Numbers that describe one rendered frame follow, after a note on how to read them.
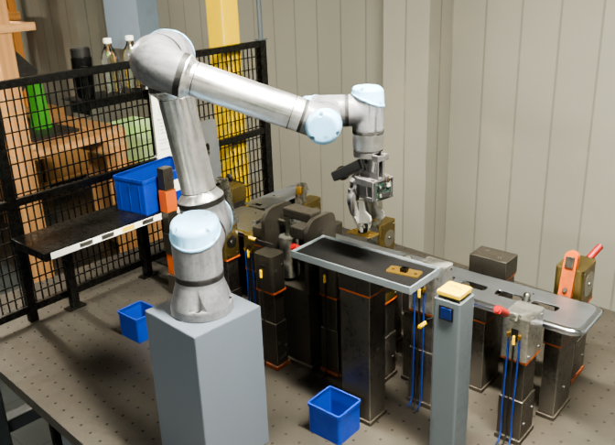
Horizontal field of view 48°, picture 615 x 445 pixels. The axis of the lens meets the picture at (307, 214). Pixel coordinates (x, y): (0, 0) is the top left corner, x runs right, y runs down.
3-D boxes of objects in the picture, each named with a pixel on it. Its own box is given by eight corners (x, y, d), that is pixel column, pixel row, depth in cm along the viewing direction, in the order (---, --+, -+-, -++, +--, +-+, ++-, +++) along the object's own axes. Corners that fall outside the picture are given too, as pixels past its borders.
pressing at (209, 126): (223, 204, 268) (216, 117, 256) (201, 212, 260) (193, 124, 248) (222, 203, 268) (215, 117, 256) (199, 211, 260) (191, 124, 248)
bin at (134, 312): (163, 331, 236) (160, 309, 233) (139, 344, 229) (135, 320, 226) (143, 322, 243) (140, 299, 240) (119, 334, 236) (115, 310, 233)
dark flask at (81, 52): (101, 96, 256) (94, 47, 250) (83, 99, 251) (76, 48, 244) (90, 94, 261) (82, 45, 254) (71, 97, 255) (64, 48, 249)
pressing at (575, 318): (609, 306, 184) (610, 300, 183) (578, 341, 168) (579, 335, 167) (243, 206, 268) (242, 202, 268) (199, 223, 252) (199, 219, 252)
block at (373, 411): (386, 412, 191) (388, 264, 175) (370, 427, 185) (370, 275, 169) (357, 399, 197) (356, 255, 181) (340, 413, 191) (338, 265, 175)
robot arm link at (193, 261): (167, 282, 158) (161, 227, 153) (180, 258, 171) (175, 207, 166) (220, 281, 157) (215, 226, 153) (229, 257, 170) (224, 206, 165)
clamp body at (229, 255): (246, 315, 246) (239, 222, 234) (226, 326, 239) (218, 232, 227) (233, 309, 250) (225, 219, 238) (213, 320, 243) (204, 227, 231)
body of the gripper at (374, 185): (372, 206, 163) (372, 157, 159) (347, 198, 169) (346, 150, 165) (393, 199, 168) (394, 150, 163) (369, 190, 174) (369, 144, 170)
